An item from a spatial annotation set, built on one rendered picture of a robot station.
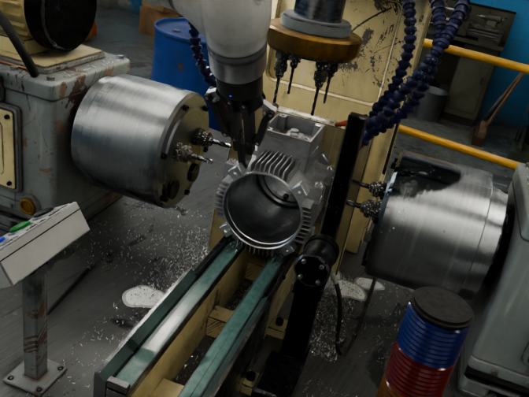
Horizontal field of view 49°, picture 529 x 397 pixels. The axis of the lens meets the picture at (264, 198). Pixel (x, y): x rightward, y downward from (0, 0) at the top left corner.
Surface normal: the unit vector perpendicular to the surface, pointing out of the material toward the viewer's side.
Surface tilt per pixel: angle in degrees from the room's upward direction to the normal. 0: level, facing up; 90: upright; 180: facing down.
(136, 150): 77
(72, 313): 0
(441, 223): 62
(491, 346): 89
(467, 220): 55
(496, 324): 89
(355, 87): 90
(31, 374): 90
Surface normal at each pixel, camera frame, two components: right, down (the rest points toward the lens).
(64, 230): 0.88, -0.23
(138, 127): -0.16, -0.20
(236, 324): 0.17, -0.88
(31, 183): -0.32, 0.37
